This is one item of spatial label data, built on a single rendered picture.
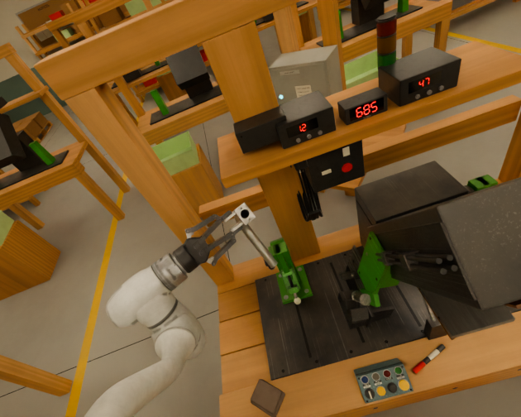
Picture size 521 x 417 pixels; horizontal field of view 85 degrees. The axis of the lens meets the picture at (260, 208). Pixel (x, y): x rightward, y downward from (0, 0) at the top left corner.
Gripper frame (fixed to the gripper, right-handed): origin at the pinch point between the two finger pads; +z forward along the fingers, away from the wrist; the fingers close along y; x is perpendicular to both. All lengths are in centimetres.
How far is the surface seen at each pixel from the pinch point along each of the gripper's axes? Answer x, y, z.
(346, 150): -9.5, -2.8, 36.6
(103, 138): 9.9, 40.4, -15.3
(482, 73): -26, -6, 74
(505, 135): 98, -113, 264
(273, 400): 5, -56, -26
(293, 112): -7.8, 15.3, 29.8
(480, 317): -29, -56, 31
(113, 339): 187, -50, -117
